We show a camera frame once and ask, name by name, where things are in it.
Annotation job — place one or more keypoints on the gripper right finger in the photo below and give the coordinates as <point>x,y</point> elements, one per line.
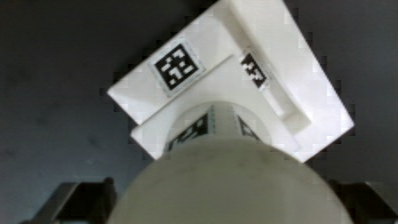
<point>367,206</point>

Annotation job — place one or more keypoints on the white lamp bulb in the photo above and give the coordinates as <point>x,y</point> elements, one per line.
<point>226,181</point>

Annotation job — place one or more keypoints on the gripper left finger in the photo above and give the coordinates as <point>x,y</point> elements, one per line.
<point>79,205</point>

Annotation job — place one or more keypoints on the white lamp base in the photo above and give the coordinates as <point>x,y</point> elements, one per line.
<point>237,60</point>

